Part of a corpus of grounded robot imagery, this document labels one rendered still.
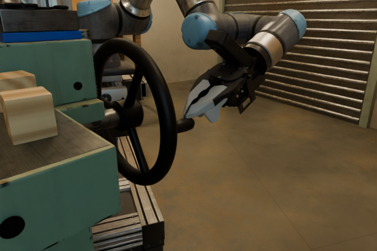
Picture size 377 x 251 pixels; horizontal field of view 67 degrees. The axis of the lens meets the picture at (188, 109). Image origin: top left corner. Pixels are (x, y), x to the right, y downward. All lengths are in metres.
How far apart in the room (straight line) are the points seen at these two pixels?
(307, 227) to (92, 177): 1.46
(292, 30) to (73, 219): 0.56
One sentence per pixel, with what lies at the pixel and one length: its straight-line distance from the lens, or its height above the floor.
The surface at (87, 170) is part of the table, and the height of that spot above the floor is 0.89.
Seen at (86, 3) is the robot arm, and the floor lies 1.03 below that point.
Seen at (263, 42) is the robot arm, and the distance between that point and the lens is 0.61.
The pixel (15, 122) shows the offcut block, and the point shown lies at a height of 0.92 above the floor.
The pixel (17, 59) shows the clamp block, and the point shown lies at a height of 0.94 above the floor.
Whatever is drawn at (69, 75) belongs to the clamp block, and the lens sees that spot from 0.44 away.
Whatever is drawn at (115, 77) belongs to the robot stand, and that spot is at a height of 0.79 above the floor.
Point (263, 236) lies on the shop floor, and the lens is 1.52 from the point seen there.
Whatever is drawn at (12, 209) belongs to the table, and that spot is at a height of 0.88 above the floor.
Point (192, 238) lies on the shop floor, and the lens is 1.46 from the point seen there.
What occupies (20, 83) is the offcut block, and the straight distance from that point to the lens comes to 0.34.
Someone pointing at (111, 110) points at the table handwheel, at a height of 0.83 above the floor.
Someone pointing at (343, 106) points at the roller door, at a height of 0.15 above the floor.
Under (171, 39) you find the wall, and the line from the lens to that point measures 4.39.
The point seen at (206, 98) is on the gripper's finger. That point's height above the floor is 0.85.
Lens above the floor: 0.99
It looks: 18 degrees down
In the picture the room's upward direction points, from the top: straight up
